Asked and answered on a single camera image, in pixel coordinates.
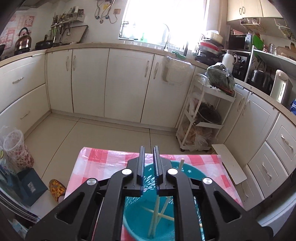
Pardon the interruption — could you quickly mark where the red white checkered tablecloth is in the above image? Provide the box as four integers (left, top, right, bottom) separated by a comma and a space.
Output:
66, 147, 242, 240

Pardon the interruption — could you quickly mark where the blue dustpan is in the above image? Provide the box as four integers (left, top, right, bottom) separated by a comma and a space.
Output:
17, 168, 48, 207

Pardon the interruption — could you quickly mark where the white electric kettle pot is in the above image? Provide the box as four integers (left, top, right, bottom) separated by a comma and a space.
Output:
270, 69, 293, 108

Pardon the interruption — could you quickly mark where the floral clear waste bin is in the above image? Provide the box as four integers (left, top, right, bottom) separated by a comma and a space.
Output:
3, 129, 34, 171

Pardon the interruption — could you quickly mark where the blue perforated plastic basket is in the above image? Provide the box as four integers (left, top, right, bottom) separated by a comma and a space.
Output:
123, 163, 206, 240

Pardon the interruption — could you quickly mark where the white thermos jug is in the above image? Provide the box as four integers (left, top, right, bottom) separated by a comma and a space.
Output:
222, 50, 238, 73

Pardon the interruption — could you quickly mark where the black pan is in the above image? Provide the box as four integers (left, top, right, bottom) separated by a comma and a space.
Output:
35, 35, 62, 50

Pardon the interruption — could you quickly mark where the black microwave oven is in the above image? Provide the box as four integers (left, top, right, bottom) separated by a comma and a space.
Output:
228, 34, 252, 52

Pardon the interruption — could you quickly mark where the white tiered trolley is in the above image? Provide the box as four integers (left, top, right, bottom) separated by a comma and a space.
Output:
176, 73, 236, 152

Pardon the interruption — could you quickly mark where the steel kettle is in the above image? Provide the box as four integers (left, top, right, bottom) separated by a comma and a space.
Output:
15, 27, 32, 54

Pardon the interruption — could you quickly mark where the white stool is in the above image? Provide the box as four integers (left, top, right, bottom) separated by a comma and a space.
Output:
212, 144, 247, 185

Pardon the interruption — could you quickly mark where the dark green bag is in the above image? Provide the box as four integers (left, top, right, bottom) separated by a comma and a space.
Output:
206, 62, 235, 91

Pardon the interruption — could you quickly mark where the yellow patterned slipper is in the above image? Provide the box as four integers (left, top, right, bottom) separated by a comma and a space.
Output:
49, 179, 66, 203

